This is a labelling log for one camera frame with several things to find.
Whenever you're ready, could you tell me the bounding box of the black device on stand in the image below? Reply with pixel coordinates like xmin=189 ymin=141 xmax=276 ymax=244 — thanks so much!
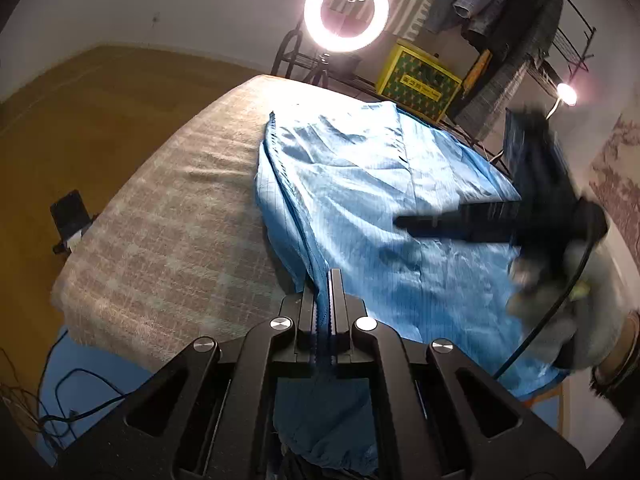
xmin=50 ymin=189 xmax=98 ymax=254

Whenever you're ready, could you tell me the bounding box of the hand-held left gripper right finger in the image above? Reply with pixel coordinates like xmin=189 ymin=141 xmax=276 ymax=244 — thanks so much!
xmin=327 ymin=269 xmax=586 ymax=480

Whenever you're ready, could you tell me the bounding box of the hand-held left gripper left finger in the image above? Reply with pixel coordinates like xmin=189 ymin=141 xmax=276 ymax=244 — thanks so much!
xmin=55 ymin=290 xmax=323 ymax=480

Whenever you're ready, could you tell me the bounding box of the ring light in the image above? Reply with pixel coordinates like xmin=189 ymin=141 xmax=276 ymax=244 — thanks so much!
xmin=303 ymin=0 xmax=390 ymax=53

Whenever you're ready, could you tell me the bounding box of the blue floor mat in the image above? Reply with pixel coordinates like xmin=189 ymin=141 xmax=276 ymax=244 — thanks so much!
xmin=37 ymin=325 xmax=563 ymax=467

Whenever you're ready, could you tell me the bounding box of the black tripod stand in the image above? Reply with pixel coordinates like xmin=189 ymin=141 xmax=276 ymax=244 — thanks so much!
xmin=301 ymin=52 xmax=333 ymax=86

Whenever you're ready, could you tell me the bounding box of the dark green jacket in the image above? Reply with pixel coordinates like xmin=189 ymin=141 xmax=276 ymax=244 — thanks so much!
xmin=425 ymin=0 xmax=473 ymax=33

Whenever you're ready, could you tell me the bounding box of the black metal clothes rack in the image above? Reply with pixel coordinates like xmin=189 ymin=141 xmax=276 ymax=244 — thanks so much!
xmin=271 ymin=0 xmax=598 ymax=161

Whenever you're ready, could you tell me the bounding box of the green striped wall hanging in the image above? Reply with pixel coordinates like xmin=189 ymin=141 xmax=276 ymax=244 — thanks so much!
xmin=330 ymin=0 xmax=451 ymax=41

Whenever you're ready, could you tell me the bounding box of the grey plaid coat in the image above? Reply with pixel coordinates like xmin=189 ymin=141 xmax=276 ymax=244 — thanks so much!
xmin=452 ymin=0 xmax=565 ymax=142

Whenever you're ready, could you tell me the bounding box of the light blue garment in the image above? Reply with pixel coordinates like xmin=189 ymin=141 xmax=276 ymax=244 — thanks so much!
xmin=255 ymin=101 xmax=573 ymax=476

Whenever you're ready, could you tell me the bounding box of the yellow narrow object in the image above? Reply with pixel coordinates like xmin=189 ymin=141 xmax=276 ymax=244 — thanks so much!
xmin=465 ymin=50 xmax=493 ymax=96

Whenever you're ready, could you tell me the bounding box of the person's right hand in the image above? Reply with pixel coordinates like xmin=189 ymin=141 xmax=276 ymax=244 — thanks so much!
xmin=507 ymin=252 xmax=581 ymax=348

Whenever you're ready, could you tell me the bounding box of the beige plaid blanket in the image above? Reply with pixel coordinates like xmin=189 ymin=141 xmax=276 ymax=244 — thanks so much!
xmin=50 ymin=74 xmax=401 ymax=376

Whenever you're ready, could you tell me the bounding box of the white clip lamp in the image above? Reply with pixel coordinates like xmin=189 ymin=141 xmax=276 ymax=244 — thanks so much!
xmin=489 ymin=82 xmax=578 ymax=163

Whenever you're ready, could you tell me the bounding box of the landscape wall poster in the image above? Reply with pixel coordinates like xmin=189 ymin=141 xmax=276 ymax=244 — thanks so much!
xmin=589 ymin=112 xmax=640 ymax=253

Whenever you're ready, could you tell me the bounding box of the black floor cable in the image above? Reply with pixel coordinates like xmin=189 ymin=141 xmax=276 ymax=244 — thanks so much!
xmin=0 ymin=350 xmax=132 ymax=443

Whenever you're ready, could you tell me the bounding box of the yellow green box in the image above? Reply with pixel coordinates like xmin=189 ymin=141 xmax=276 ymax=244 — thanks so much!
xmin=375 ymin=39 xmax=463 ymax=123

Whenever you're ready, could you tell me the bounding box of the black coat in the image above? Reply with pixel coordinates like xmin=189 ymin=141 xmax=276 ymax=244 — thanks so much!
xmin=462 ymin=0 xmax=543 ymax=61

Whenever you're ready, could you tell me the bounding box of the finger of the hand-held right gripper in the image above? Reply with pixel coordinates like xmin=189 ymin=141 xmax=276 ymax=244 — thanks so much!
xmin=395 ymin=201 xmax=523 ymax=243

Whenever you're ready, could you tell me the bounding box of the round brown object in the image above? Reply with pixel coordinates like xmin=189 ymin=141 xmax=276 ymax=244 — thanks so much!
xmin=589 ymin=310 xmax=640 ymax=417

